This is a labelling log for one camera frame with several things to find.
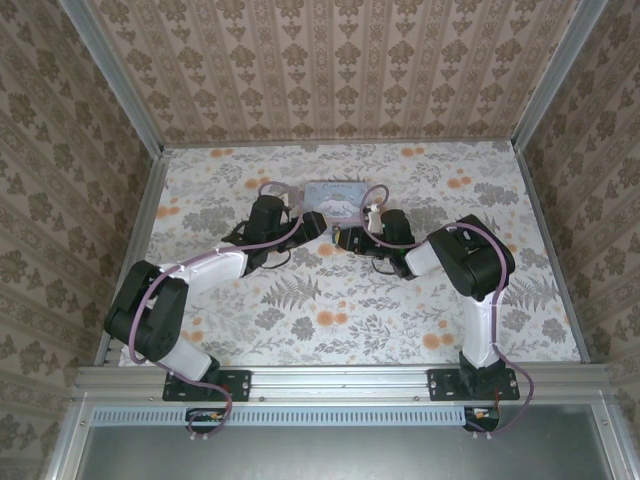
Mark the aluminium table back rail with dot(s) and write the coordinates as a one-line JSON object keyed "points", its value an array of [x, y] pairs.
{"points": [[350, 144]]}

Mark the small electronics board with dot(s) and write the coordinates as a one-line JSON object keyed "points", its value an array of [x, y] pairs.
{"points": [[205, 419], [482, 417]]}

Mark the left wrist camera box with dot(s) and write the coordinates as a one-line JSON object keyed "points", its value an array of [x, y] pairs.
{"points": [[287, 200]]}

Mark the aluminium table side rail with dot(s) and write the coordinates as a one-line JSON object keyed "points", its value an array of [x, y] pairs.
{"points": [[150, 200], [537, 200]]}

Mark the grey metal sheet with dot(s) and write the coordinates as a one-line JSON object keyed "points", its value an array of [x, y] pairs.
{"points": [[325, 455]]}

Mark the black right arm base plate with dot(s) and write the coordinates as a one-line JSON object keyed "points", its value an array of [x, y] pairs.
{"points": [[445, 385]]}

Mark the aluminium corner post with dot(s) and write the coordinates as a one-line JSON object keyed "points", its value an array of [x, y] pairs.
{"points": [[560, 75], [115, 75]]}

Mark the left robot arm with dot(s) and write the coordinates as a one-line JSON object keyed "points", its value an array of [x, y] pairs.
{"points": [[150, 310]]}

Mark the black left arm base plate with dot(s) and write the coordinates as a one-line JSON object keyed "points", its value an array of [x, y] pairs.
{"points": [[235, 385]]}

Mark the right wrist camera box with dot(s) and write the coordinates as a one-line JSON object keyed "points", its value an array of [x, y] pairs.
{"points": [[372, 220]]}

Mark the blue cartoon tin box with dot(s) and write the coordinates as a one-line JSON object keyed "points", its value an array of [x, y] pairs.
{"points": [[330, 200]]}

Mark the aluminium front mounting rail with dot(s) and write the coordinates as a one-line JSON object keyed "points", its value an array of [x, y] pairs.
{"points": [[340, 382]]}

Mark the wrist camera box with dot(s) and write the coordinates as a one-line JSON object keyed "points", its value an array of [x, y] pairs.
{"points": [[372, 220], [287, 200]]}

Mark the floral tablecloth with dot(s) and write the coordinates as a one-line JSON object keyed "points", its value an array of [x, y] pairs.
{"points": [[350, 310]]}

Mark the aluminium lower frame bar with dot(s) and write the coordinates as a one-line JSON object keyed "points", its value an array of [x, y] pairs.
{"points": [[67, 445], [612, 445]]}

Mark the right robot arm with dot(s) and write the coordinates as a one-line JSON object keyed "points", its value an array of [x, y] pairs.
{"points": [[480, 260]]}

